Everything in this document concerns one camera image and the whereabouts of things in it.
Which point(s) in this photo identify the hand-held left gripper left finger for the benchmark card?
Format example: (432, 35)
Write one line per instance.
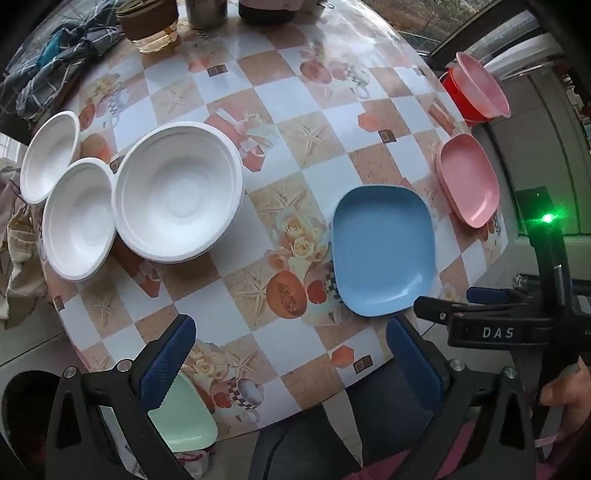
(170, 364)

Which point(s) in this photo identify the metal cup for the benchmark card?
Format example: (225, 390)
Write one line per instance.
(206, 13)

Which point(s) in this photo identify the patterned checkered tablecloth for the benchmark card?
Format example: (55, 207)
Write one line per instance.
(286, 115)

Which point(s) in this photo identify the red plastic bowl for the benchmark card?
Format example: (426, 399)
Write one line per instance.
(455, 97)

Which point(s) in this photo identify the green square plate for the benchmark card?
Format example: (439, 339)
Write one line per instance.
(191, 427)

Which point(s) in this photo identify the small white bowl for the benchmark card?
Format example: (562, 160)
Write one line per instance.
(50, 152)
(78, 224)

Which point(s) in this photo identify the dark grey seat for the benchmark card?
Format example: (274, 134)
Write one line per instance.
(332, 429)

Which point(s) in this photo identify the cream cloth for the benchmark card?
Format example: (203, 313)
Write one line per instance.
(18, 258)

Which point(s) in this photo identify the dark round container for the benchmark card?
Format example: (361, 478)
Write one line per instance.
(266, 11)

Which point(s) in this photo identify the pink plastic bowl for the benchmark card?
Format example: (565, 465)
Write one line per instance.
(482, 85)

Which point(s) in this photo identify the blue square plate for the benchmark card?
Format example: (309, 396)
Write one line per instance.
(383, 249)

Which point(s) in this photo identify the plaid cloth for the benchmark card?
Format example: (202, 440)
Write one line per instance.
(55, 69)

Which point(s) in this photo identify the large white bowl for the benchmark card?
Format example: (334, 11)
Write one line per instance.
(178, 194)

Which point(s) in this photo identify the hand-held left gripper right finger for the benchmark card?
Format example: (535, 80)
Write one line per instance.
(411, 364)

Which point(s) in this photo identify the glass jar with cork band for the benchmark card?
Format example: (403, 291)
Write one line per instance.
(150, 27)

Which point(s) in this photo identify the person's right hand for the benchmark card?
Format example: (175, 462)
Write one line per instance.
(565, 392)

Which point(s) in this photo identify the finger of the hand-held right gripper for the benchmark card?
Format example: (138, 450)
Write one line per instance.
(489, 296)
(431, 310)

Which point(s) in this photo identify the pink square plate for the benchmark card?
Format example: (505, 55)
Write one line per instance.
(468, 180)

